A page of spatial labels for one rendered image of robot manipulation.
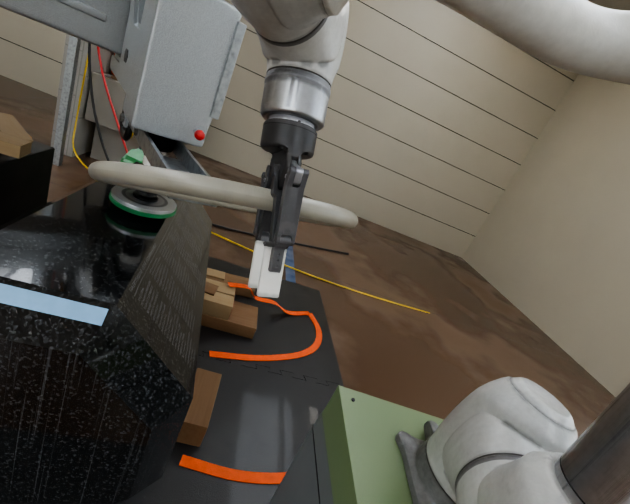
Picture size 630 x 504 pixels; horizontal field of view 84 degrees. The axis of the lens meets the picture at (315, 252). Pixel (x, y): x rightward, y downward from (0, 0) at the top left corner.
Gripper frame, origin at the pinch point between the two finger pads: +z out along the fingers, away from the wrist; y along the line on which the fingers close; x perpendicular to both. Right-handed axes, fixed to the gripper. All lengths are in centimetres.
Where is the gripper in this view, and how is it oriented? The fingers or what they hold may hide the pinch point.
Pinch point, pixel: (266, 269)
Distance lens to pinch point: 50.5
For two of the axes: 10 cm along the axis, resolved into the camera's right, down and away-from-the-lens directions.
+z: -1.8, 9.8, 0.7
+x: -9.0, -1.3, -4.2
